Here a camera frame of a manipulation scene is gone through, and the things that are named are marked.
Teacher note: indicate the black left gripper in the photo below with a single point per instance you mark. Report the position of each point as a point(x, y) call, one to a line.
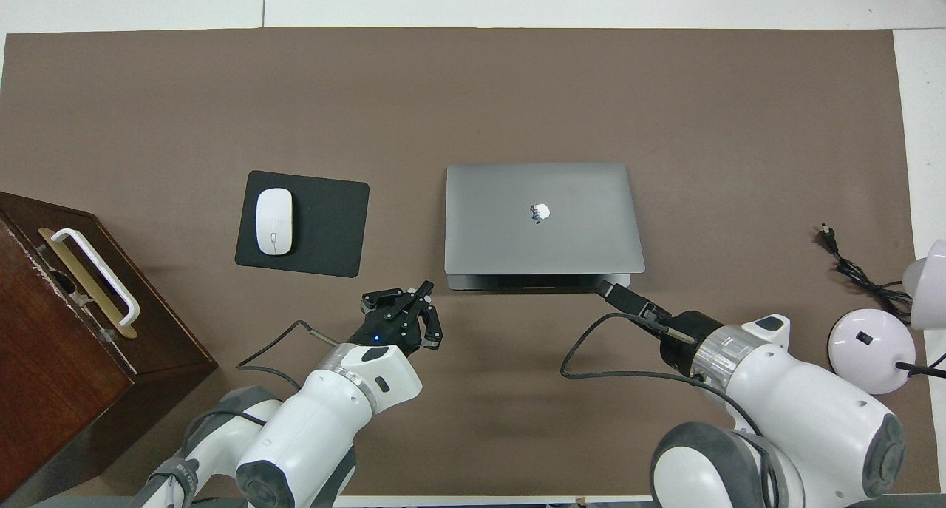
point(392, 329)

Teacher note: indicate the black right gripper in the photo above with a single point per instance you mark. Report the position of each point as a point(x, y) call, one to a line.
point(687, 349)

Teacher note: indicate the grey laptop with logo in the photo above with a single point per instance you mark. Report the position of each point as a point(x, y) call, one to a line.
point(517, 219)

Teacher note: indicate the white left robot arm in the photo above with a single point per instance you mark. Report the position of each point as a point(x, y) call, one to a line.
point(325, 419)

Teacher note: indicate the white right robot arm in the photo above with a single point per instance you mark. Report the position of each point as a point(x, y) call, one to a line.
point(813, 419)

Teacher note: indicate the black mouse pad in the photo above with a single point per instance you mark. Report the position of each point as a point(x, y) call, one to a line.
point(325, 227)

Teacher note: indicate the white computer mouse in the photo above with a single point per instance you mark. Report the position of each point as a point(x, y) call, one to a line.
point(274, 222)

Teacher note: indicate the large brown table mat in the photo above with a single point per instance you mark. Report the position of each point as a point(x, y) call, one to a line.
point(517, 86)

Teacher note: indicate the white desk lamp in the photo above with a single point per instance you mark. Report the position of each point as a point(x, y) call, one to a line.
point(868, 353)

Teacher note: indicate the dark brown wooden box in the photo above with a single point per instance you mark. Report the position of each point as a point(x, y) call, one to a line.
point(59, 390)

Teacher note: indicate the brass plate on box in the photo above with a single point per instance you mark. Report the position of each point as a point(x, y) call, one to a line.
point(55, 245)

